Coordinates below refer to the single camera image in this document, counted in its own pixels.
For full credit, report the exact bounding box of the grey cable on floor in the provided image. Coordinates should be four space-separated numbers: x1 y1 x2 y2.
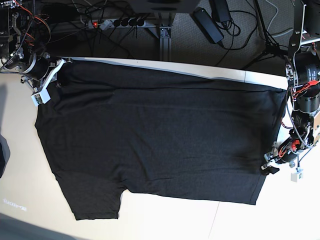
264 0 298 41

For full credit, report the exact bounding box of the black object at left edge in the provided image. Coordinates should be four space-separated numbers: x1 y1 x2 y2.
0 135 11 178

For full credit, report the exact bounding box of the grey base plate at top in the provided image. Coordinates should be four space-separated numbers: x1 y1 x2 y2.
126 0 200 13

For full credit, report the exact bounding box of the power strip with red switch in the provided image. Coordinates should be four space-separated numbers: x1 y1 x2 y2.
86 17 148 31

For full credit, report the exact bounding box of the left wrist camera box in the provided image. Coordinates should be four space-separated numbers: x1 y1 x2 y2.
290 169 304 183

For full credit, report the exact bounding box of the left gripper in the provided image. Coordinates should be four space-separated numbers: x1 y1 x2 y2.
260 138 313 175

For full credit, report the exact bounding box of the black power adapter brick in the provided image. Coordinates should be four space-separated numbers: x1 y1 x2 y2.
191 7 224 44

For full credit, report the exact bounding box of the dark grey T-shirt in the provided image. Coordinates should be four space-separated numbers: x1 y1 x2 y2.
35 61 285 220

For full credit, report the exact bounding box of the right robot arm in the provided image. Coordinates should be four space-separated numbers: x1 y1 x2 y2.
0 0 71 101

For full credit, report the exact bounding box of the aluminium frame post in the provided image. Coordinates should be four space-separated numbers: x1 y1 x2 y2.
158 12 174 62

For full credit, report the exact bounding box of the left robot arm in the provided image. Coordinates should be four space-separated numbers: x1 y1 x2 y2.
260 0 320 180

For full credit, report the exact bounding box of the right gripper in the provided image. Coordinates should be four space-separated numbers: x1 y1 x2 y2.
21 52 73 92

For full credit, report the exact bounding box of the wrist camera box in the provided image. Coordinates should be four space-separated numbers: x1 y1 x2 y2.
31 89 51 107
290 169 304 183

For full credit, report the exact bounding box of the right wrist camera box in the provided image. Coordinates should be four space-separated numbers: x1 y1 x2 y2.
31 89 51 107

